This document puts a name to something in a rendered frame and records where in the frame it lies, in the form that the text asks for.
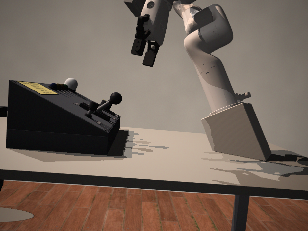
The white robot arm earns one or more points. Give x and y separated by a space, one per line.
207 30

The black control console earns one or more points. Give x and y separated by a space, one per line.
54 117

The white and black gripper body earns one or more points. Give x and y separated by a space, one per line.
158 10

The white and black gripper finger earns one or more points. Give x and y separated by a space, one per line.
151 53
141 35

